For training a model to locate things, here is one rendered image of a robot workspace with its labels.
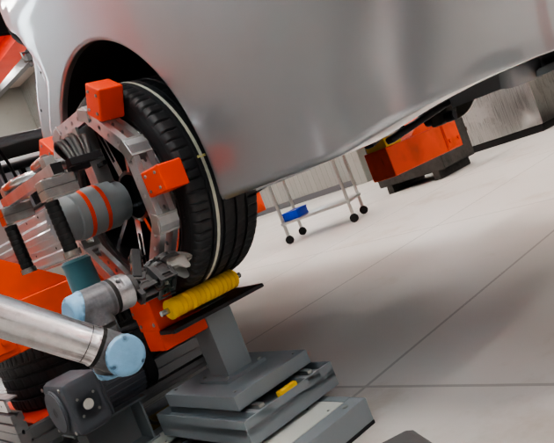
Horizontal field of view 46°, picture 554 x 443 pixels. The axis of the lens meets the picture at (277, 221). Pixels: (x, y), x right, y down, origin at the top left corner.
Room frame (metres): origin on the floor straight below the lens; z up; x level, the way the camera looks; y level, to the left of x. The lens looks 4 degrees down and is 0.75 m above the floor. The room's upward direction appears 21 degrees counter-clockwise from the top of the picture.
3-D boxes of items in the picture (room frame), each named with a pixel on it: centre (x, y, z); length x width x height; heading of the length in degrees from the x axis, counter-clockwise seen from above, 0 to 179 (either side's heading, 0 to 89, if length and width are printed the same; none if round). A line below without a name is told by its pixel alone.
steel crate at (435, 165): (8.16, -2.00, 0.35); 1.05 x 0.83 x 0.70; 40
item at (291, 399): (2.01, 0.30, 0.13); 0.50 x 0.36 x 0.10; 40
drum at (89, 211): (1.85, 0.49, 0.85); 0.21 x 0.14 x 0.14; 130
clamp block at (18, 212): (1.90, 0.70, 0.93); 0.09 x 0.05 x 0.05; 130
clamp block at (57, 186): (1.64, 0.48, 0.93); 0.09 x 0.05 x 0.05; 130
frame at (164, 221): (1.90, 0.43, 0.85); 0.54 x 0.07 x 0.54; 40
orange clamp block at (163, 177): (1.66, 0.23, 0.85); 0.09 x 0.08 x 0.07; 40
